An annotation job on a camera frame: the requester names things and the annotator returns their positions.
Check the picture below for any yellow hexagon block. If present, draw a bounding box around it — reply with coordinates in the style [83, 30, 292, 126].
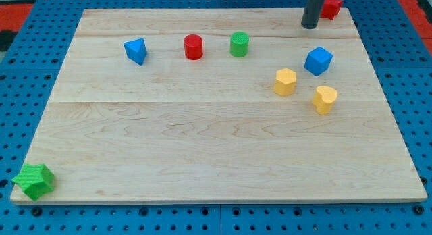
[273, 68, 297, 96]

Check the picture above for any blue cube block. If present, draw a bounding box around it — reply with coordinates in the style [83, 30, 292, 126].
[304, 47, 333, 76]

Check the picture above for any light wooden board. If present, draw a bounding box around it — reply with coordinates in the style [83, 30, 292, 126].
[25, 8, 427, 205]

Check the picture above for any red cylinder block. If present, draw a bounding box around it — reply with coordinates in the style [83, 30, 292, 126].
[184, 34, 203, 60]

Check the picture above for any green cylinder block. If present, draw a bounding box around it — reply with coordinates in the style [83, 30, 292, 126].
[229, 31, 250, 57]

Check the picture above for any blue triangle block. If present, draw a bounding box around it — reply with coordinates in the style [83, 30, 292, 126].
[124, 38, 147, 65]

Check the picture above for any yellow heart block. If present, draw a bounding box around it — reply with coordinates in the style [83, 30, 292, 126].
[312, 86, 338, 115]

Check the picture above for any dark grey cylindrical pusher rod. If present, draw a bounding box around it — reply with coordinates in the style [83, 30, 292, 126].
[301, 0, 325, 29]

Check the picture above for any red star block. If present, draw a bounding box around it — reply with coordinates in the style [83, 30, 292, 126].
[320, 0, 344, 20]

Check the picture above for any green star block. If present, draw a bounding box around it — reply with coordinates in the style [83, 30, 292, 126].
[12, 163, 55, 201]

